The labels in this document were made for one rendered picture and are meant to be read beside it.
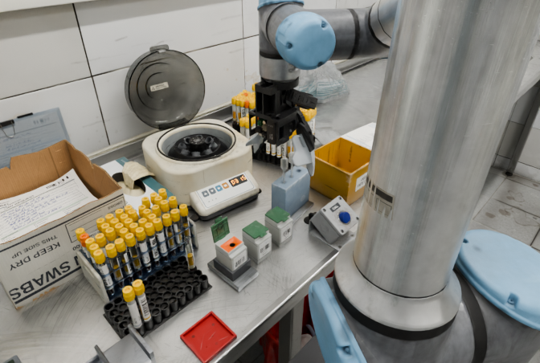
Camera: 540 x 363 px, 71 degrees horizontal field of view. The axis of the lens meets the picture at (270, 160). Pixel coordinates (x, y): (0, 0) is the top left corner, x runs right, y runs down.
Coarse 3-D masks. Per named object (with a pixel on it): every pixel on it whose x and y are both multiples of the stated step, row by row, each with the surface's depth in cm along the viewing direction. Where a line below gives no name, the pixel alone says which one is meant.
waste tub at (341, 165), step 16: (336, 144) 103; (352, 144) 101; (320, 160) 93; (336, 160) 106; (352, 160) 103; (368, 160) 99; (320, 176) 96; (336, 176) 91; (352, 176) 89; (320, 192) 98; (336, 192) 93; (352, 192) 92
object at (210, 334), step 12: (204, 324) 66; (216, 324) 66; (180, 336) 64; (192, 336) 64; (204, 336) 64; (216, 336) 64; (228, 336) 64; (192, 348) 62; (204, 348) 62; (216, 348) 62; (204, 360) 60
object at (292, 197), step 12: (300, 168) 90; (276, 180) 86; (288, 180) 86; (300, 180) 87; (276, 192) 85; (288, 192) 84; (300, 192) 89; (276, 204) 87; (288, 204) 86; (300, 204) 91; (312, 204) 93; (300, 216) 89
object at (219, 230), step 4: (220, 216) 72; (216, 220) 71; (220, 220) 72; (224, 220) 73; (216, 224) 71; (220, 224) 72; (224, 224) 73; (212, 228) 71; (216, 228) 72; (220, 228) 72; (224, 228) 73; (228, 228) 74; (212, 232) 71; (216, 232) 72; (220, 232) 73; (224, 232) 74; (228, 232) 74; (212, 236) 72; (216, 236) 72; (220, 236) 73; (224, 236) 74; (216, 240) 72
